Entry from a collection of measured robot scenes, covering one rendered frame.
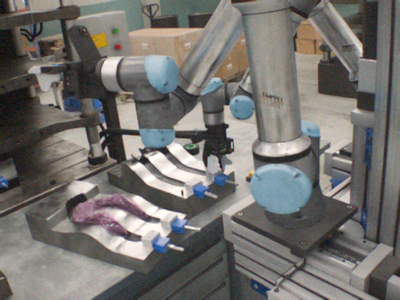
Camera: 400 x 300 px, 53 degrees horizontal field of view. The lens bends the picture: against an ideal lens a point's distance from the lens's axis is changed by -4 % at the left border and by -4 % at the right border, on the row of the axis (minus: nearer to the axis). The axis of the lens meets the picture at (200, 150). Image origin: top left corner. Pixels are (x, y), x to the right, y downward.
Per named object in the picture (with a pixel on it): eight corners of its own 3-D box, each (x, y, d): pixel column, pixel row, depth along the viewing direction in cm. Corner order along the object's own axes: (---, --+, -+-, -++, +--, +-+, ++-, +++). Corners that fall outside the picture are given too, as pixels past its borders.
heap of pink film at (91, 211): (152, 212, 144) (148, 193, 141) (121, 241, 130) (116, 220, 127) (95, 201, 156) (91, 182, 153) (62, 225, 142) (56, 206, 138)
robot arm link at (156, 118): (187, 131, 97) (181, 85, 93) (168, 151, 87) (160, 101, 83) (156, 131, 100) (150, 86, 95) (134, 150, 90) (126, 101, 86)
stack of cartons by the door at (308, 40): (343, 53, 765) (343, 7, 732) (335, 56, 745) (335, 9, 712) (304, 50, 823) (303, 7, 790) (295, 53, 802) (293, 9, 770)
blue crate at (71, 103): (116, 102, 527) (113, 85, 519) (91, 111, 499) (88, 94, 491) (88, 97, 564) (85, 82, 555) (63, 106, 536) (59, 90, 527)
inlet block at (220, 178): (242, 188, 152) (241, 175, 150) (233, 194, 149) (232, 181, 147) (216, 179, 161) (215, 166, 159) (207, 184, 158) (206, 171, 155)
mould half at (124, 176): (236, 191, 164) (233, 159, 159) (188, 221, 148) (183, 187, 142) (154, 161, 198) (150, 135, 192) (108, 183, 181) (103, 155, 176)
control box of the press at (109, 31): (168, 249, 267) (129, 10, 209) (129, 273, 247) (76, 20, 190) (146, 237, 281) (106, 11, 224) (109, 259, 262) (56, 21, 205)
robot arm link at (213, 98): (223, 81, 136) (197, 83, 137) (226, 113, 141) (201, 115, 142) (223, 75, 144) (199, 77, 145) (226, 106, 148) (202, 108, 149)
